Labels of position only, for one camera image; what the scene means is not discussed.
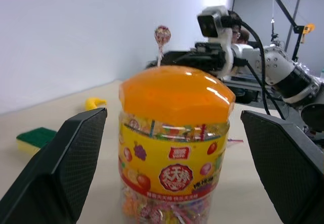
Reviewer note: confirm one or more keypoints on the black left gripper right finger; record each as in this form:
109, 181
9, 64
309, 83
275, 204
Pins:
286, 166

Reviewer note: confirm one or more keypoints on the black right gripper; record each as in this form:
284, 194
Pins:
207, 58

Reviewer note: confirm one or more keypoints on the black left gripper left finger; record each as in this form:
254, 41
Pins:
45, 178

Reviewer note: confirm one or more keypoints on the lollipop white stick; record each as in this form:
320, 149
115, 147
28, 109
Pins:
162, 35

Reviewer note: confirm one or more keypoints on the orange plastic jar lid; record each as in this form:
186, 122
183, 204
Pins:
174, 95

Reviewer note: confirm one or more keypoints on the clear lollipop jar yellow label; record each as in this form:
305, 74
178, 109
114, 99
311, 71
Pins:
172, 163

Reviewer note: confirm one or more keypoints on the green and yellow sponge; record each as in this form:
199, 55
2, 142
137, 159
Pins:
34, 139

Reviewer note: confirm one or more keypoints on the black rounded robot part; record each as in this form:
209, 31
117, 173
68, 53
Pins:
314, 116

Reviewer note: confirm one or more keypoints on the person with glasses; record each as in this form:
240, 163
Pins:
238, 35

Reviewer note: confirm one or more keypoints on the yellow toy banana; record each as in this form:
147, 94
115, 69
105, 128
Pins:
94, 103

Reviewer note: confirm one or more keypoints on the black stand with yellow clamp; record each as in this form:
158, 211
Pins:
291, 19

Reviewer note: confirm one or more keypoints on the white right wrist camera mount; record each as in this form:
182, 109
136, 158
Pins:
213, 23

